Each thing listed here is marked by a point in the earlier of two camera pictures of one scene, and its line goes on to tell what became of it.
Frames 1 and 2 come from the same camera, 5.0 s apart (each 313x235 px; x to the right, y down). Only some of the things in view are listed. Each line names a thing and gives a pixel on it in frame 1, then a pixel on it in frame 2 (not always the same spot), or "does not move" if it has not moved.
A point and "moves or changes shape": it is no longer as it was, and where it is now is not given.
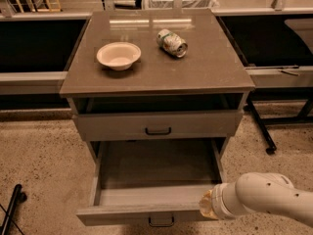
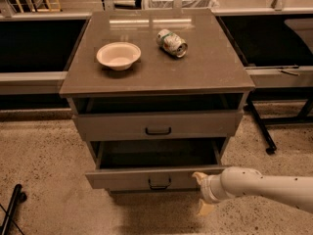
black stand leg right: [271, 145] does not move
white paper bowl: [118, 56] does not move
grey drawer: [152, 182] moves or changes shape
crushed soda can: [171, 43] does not move
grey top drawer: [157, 125] does not move
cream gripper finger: [205, 205] → [200, 176]
